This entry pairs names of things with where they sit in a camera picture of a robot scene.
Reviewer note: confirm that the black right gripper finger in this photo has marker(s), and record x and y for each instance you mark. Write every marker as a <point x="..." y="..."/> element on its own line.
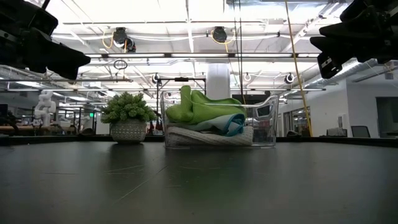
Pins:
<point x="335" y="56"/>
<point x="351" y="29"/>

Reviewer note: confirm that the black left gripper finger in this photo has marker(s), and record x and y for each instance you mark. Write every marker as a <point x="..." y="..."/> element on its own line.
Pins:
<point x="66" y="60"/>

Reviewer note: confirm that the light blue microfiber towel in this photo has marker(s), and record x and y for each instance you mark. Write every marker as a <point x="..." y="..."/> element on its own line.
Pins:
<point x="227" y="124"/>

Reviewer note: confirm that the green microfiber towel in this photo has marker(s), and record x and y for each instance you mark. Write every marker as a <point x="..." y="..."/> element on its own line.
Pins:
<point x="202" y="109"/>

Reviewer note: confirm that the grey waffle microfiber towel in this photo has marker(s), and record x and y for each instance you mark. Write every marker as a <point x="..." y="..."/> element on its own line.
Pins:
<point x="211" y="138"/>

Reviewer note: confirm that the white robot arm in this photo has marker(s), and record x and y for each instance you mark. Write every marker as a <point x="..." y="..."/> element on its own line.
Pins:
<point x="45" y="105"/>

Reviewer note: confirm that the green spiky artificial plant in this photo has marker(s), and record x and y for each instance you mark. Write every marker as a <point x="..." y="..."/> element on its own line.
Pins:
<point x="127" y="118"/>

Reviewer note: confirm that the clear plastic bin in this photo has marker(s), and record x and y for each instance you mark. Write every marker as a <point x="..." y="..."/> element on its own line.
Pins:
<point x="267" y="124"/>

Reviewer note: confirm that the white building column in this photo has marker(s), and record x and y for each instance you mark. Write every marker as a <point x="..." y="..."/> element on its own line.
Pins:
<point x="218" y="81"/>

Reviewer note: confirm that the white ceiling light strip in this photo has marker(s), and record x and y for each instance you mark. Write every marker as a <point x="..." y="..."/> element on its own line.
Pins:
<point x="202" y="55"/>

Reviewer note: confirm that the silver ventilation duct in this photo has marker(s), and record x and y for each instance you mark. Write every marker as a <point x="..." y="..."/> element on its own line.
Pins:
<point x="351" y="71"/>

